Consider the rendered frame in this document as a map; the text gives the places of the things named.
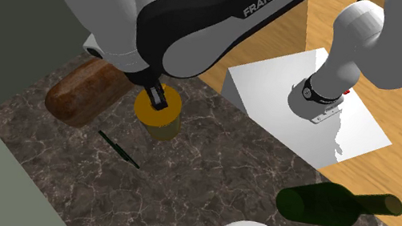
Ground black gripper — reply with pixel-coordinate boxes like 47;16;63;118
121;66;175;113

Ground yellow cup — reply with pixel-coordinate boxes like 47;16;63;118
129;80;187;144

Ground dark green pen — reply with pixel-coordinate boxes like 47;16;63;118
93;129;145;171

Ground brown bread loaf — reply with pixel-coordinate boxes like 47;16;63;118
41;51;139;137

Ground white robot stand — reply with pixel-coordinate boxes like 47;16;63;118
211;34;402;180

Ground dark green bottle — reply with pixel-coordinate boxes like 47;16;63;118
272;174;402;226

